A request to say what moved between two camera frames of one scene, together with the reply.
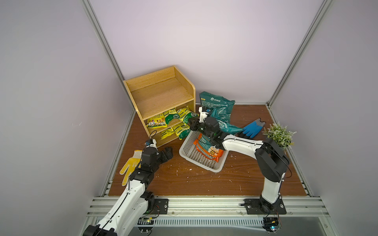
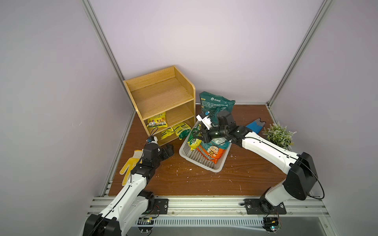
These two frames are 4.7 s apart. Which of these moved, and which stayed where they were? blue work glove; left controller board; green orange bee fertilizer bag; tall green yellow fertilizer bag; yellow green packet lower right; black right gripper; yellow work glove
Moved: black right gripper
Stayed: yellow green packet lower right; left controller board; tall green yellow fertilizer bag; yellow work glove; green orange bee fertilizer bag; blue work glove
